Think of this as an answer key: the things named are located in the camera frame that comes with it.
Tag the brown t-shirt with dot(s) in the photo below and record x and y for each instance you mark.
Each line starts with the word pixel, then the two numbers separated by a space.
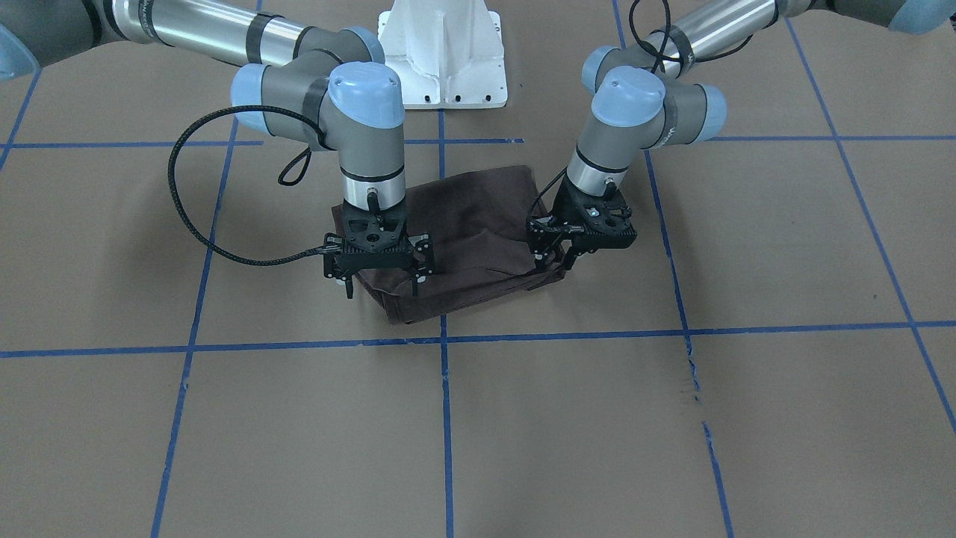
pixel 477 225

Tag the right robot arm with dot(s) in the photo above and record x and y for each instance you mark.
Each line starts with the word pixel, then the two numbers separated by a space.
pixel 330 90

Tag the white pedestal column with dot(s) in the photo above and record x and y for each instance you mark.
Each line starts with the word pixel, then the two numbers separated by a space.
pixel 449 54

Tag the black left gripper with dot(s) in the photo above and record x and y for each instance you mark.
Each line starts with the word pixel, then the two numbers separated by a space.
pixel 559 212

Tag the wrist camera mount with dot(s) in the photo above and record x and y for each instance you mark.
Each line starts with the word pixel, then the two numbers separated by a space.
pixel 369 243
pixel 606 226

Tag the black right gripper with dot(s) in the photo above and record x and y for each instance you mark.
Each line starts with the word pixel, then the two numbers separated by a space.
pixel 423 248

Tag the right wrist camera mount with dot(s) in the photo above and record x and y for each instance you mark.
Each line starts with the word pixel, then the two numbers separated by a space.
pixel 369 243

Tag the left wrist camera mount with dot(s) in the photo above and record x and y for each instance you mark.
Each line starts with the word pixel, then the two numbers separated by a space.
pixel 606 226

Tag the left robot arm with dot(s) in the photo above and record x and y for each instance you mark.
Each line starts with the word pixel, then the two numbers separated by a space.
pixel 638 103

